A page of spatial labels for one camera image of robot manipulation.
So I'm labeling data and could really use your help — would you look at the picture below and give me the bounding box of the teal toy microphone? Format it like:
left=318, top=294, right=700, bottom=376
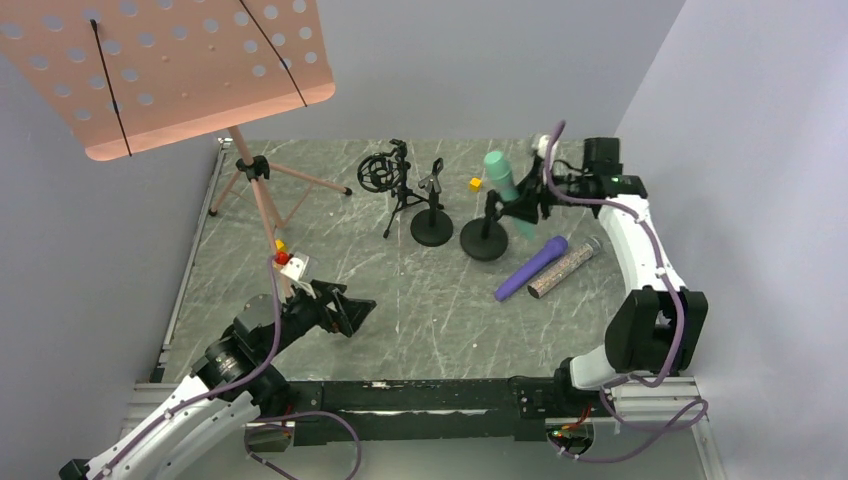
left=483, top=150, right=536, bottom=240

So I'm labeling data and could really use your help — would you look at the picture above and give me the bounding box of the glitter silver toy microphone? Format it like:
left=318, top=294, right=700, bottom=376
left=527, top=237, right=603, bottom=299

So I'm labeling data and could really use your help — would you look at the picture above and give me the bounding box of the black shock mount tripod stand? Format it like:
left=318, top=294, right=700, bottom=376
left=357, top=139, right=427, bottom=239

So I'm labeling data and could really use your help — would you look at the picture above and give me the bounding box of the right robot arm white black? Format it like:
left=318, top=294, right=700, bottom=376
left=483, top=135, right=708, bottom=391

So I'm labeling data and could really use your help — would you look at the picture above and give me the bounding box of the black round-base clip mic stand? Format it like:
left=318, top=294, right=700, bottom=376
left=410, top=157, right=454, bottom=247

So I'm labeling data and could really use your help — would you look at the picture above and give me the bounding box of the pink perforated music stand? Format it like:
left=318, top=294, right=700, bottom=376
left=1, top=1, right=336, bottom=244

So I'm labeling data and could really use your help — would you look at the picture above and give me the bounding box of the purple toy microphone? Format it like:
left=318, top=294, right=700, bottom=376
left=493, top=236, right=569, bottom=302

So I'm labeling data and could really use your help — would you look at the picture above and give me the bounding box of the yellow cube near teal microphone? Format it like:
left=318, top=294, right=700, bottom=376
left=468, top=177, right=483, bottom=192

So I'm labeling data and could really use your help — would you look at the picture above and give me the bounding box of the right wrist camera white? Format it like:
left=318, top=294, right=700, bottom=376
left=529, top=134, right=550, bottom=158

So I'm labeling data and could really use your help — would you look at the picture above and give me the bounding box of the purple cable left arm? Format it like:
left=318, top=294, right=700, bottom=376
left=92, top=256, right=362, bottom=480

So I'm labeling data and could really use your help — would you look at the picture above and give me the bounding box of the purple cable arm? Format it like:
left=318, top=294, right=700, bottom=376
left=543, top=120, right=709, bottom=465
left=92, top=256, right=362, bottom=480

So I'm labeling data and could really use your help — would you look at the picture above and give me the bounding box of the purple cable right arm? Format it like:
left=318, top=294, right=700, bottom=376
left=543, top=120, right=709, bottom=465

